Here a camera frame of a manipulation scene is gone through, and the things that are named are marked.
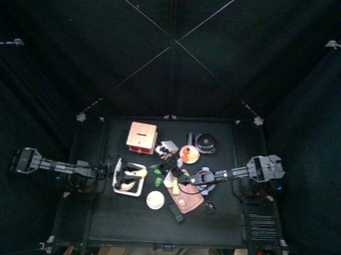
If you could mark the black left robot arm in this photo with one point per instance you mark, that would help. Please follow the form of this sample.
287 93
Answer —
53 164

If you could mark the grey white toy appliance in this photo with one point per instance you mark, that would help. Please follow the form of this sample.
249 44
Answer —
164 148

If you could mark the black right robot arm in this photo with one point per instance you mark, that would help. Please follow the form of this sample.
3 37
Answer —
259 168

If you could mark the small green corn husk leaf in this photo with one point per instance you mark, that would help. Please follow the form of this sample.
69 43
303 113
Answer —
154 166

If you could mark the white rectangular tray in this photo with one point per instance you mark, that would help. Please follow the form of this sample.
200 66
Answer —
135 190

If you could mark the plate with orange food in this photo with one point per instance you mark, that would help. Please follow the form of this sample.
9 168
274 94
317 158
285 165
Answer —
188 154

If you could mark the silver frame corner bracket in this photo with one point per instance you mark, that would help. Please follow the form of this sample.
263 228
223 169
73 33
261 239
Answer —
258 120
80 116
332 44
16 42

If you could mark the small black round lid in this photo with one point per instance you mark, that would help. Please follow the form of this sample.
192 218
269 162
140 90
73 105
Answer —
210 206

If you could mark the yellow toy corn cob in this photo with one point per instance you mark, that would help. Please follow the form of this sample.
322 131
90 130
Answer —
175 189

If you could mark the beige toy food in tray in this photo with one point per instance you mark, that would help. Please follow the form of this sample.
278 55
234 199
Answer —
127 186

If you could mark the green corn husk piece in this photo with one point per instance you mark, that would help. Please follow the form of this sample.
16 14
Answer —
156 171
158 181

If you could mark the pink cutting board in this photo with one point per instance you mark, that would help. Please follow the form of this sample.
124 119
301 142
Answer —
190 200

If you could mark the silver frame centre clamp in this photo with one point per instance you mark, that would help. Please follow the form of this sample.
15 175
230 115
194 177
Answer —
170 117

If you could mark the black pan with purple rim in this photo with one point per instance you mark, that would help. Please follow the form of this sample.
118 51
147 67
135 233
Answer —
206 142

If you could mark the round white plate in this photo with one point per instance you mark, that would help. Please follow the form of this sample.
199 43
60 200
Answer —
155 200

